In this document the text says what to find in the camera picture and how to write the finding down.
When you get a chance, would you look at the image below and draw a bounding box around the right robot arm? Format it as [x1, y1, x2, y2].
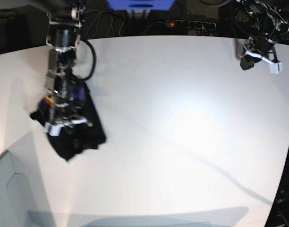
[30, 0, 95, 131]

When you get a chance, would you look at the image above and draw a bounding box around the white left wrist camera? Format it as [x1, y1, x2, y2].
[262, 57, 283, 74]

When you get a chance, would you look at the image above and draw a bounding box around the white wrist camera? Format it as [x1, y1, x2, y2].
[44, 122, 62, 137]
[262, 57, 283, 74]

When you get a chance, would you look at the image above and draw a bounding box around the black T-shirt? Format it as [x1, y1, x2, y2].
[30, 73, 107, 161]

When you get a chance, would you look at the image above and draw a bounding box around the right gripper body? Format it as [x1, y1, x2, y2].
[49, 99, 85, 127]

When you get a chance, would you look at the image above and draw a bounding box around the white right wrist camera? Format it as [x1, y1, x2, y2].
[44, 122, 62, 137]

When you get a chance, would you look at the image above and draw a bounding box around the grey cabinet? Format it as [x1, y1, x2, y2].
[0, 150, 43, 227]

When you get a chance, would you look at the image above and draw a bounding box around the blue box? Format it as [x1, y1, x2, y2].
[106, 0, 175, 10]

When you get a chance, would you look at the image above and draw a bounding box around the black power strip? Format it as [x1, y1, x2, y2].
[165, 20, 217, 31]

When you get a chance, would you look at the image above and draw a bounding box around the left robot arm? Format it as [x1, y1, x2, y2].
[219, 0, 289, 74]

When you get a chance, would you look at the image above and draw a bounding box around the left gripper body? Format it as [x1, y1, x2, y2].
[242, 36, 277, 59]

